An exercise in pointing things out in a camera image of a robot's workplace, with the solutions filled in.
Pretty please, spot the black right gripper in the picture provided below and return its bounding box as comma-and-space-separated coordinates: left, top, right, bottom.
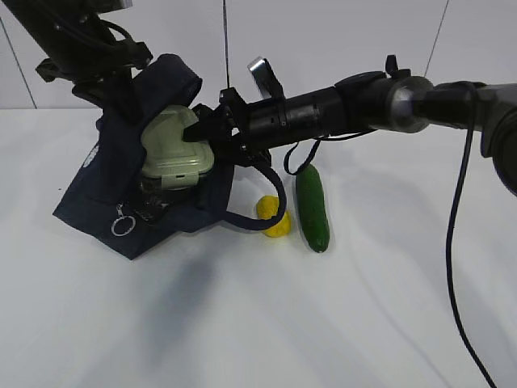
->
183, 87, 271, 166

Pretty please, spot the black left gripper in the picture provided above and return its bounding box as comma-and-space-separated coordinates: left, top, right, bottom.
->
36, 40, 153, 121

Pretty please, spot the green lidded glass container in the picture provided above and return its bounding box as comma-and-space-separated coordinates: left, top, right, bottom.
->
140, 105, 215, 194

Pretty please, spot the yellow lemon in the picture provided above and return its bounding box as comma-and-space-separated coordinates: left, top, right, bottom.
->
255, 195, 292, 238

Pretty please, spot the green cucumber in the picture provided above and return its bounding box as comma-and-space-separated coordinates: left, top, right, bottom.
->
295, 164, 330, 253

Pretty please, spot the dark navy lunch bag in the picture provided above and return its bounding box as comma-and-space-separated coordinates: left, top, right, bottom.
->
54, 54, 287, 259

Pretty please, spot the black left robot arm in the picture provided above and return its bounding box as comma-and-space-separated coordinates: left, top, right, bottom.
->
3, 1, 153, 123

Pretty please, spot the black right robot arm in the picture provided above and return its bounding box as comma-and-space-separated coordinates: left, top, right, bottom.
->
183, 55, 516, 191

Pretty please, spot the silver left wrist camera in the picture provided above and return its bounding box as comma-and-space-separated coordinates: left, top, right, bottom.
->
95, 0, 134, 13

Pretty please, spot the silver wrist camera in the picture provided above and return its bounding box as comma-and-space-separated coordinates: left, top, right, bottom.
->
95, 0, 134, 13
247, 57, 284, 99

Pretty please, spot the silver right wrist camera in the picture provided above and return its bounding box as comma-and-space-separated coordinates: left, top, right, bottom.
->
247, 57, 284, 99

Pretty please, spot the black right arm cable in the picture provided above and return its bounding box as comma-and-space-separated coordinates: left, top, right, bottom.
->
445, 82, 498, 388

